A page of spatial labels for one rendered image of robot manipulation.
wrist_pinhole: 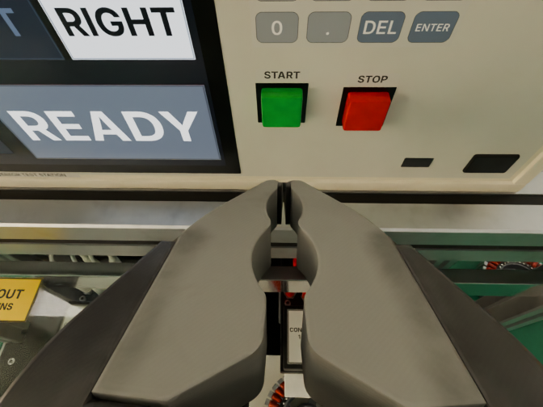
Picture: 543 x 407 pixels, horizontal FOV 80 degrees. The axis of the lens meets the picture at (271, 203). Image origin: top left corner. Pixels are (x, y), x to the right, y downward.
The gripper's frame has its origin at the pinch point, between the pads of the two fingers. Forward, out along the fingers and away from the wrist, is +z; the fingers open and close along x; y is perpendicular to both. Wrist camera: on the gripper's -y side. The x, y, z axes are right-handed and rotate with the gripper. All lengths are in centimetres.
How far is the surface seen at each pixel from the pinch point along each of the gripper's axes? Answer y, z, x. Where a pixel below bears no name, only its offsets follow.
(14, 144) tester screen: 0.9, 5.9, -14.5
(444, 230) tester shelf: 5.8, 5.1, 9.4
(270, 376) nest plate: 38.1, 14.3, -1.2
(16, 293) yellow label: 11.4, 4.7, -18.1
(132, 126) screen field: -0.3, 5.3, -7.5
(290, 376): 29.5, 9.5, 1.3
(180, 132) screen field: 0.0, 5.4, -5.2
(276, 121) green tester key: -0.9, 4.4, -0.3
